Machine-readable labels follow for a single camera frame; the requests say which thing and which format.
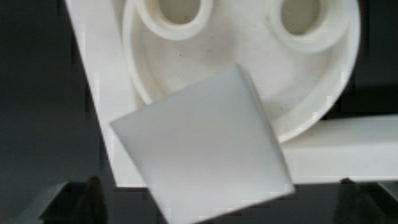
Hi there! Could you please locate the white round stool seat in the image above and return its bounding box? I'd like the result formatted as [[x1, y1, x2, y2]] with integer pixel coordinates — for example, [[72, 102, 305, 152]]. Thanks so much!
[[122, 0, 360, 141]]

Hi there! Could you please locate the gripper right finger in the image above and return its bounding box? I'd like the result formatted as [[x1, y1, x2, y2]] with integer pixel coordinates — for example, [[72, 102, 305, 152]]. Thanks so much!
[[334, 178, 398, 224]]

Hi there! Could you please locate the white U-shaped fence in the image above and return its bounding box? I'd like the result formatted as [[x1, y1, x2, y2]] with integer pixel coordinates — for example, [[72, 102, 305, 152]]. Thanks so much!
[[63, 0, 398, 188]]

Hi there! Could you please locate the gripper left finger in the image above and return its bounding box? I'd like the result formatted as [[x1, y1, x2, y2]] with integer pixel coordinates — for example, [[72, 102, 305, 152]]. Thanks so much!
[[16, 175, 108, 224]]

